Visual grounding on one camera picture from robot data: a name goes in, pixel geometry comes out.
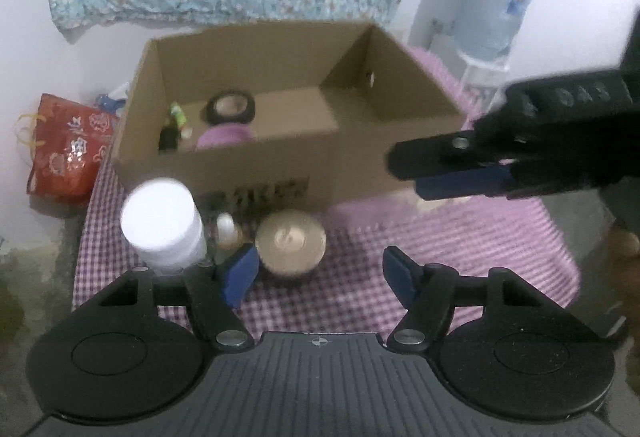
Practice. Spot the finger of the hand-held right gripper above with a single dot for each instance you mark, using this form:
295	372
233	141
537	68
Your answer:
465	182
435	154

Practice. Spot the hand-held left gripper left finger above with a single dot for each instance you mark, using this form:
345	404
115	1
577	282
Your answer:
240	277

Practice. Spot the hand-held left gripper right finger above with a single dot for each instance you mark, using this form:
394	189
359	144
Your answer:
400	274

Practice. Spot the brown cardboard box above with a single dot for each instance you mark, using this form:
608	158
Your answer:
300	167

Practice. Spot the small bottle with white cap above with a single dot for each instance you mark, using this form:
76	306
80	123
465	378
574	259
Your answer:
226	229

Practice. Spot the purple checked cloth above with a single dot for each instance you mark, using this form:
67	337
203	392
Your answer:
350	307

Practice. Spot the white plastic bottle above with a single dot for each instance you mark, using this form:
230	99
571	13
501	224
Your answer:
160	217

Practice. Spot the white water dispenser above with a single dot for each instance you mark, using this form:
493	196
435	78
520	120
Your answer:
430	17

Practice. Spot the purple roll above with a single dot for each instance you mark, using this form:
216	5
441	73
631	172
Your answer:
225	137

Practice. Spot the black bottle with green label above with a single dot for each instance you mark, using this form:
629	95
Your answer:
169	137

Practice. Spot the black tape roll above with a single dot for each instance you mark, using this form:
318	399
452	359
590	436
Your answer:
212	112

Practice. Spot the red patterned bag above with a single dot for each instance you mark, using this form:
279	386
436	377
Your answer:
65	157

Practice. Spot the blue and white plastic bag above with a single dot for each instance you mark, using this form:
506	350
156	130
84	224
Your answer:
112	101

